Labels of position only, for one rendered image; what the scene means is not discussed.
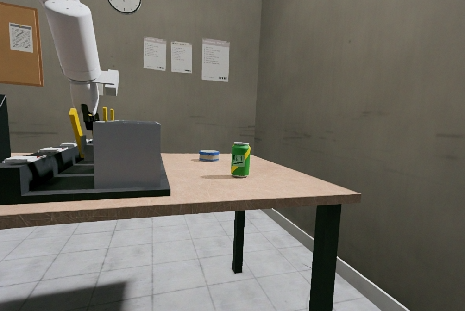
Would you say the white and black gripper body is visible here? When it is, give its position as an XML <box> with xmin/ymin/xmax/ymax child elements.
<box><xmin>66</xmin><ymin>77</ymin><xmax>99</xmax><ymax>116</ymax></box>

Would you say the green drink can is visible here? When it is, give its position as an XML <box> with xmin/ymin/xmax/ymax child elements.
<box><xmin>231</xmin><ymin>142</ymin><xmax>251</xmax><ymax>178</ymax></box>

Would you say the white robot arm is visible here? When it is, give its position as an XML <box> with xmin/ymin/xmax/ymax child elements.
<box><xmin>38</xmin><ymin>0</ymin><xmax>119</xmax><ymax>96</ymax></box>

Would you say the round tin with blue-rimmed lid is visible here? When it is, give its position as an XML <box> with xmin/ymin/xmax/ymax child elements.
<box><xmin>199</xmin><ymin>150</ymin><xmax>219</xmax><ymax>162</ymax></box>

